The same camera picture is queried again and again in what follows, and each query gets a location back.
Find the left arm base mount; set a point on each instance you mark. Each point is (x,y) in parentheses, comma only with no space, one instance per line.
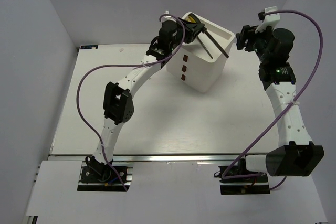
(109,182)

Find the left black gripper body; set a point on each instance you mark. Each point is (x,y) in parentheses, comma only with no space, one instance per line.
(189,32)

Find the grey metal file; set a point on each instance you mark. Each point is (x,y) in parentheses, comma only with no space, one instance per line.
(193,18)

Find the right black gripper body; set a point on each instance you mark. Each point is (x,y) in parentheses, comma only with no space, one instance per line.
(256,42)

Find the white drawer cabinet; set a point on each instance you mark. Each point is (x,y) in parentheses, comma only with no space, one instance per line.
(193,66)

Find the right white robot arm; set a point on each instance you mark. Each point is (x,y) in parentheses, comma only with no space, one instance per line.
(296,154)

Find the aluminium rail front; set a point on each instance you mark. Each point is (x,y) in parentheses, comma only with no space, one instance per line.
(152,158)

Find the yellow handle screwdriver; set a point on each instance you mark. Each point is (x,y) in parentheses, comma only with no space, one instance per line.
(204,47)

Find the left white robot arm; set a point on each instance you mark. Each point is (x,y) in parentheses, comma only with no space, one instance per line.
(118,97)

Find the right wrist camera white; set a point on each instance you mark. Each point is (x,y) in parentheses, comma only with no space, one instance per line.
(268,20)

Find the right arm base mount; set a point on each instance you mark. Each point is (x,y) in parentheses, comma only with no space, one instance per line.
(254,185)

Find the blue label left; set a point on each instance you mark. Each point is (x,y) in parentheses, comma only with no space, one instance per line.
(88,47)

